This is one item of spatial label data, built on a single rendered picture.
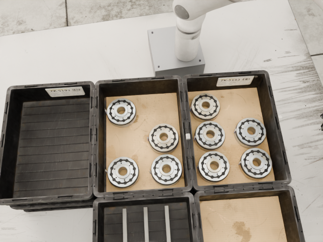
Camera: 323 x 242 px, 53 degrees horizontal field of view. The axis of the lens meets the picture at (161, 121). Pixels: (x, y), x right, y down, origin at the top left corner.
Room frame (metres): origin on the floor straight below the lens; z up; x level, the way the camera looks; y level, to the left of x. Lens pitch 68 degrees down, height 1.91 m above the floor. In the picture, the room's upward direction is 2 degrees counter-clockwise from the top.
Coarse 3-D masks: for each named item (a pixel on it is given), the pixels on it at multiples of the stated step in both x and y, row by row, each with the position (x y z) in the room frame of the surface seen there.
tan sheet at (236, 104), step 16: (192, 96) 0.53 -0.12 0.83; (224, 96) 0.53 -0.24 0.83; (240, 96) 0.53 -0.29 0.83; (256, 96) 0.53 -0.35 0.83; (224, 112) 0.46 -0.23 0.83; (240, 112) 0.46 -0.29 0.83; (256, 112) 0.46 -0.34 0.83; (192, 128) 0.41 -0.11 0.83; (224, 128) 0.40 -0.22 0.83; (224, 144) 0.34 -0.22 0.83; (240, 176) 0.23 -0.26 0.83; (272, 176) 0.23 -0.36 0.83
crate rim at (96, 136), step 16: (112, 80) 0.56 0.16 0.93; (128, 80) 0.55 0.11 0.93; (144, 80) 0.55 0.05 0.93; (160, 80) 0.55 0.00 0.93; (96, 96) 0.50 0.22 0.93; (96, 112) 0.44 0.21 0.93; (96, 128) 0.38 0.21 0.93; (96, 144) 0.33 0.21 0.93; (96, 160) 0.27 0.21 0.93; (96, 176) 0.23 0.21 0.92; (96, 192) 0.18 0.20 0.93; (112, 192) 0.17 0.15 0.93; (128, 192) 0.17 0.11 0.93; (144, 192) 0.17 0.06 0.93; (160, 192) 0.17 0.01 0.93; (176, 192) 0.17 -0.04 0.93
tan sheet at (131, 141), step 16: (128, 96) 0.54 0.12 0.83; (144, 96) 0.54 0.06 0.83; (160, 96) 0.54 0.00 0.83; (176, 96) 0.54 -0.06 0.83; (144, 112) 0.48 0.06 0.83; (160, 112) 0.47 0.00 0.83; (176, 112) 0.47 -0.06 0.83; (112, 128) 0.42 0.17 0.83; (128, 128) 0.42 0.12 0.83; (144, 128) 0.41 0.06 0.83; (176, 128) 0.41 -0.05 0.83; (112, 144) 0.36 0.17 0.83; (128, 144) 0.36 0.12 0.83; (144, 144) 0.35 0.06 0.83; (112, 160) 0.30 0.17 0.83; (144, 160) 0.30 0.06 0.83; (144, 176) 0.24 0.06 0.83
